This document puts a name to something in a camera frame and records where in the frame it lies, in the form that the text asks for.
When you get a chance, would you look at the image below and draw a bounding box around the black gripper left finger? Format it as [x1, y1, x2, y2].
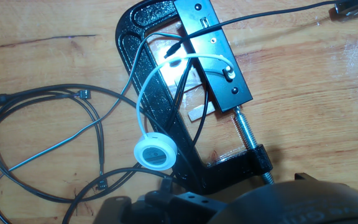
[93, 175, 228, 224]

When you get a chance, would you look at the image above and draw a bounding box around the black round USB device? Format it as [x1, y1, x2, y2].
[163, 0, 358, 60]

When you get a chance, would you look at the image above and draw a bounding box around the white round USB device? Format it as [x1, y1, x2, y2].
[133, 52, 237, 171]

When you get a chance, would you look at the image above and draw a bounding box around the black docking station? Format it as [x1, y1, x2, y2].
[173, 0, 254, 113]

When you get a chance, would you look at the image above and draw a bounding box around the clear tape strip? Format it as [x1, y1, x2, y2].
[187, 104, 216, 122]

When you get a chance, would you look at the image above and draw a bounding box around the wooden board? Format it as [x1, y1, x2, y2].
[0, 0, 358, 224]

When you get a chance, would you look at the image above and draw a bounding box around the black metal C-clamp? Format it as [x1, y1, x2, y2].
[115, 0, 275, 195]

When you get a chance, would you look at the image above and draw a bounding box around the black cable with USB socket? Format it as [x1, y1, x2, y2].
[61, 167, 180, 224]

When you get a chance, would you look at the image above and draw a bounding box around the thin black wire with connectors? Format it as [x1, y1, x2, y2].
[0, 89, 173, 205]

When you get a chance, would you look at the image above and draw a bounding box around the thin grey cable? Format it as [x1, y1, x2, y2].
[0, 32, 183, 203]

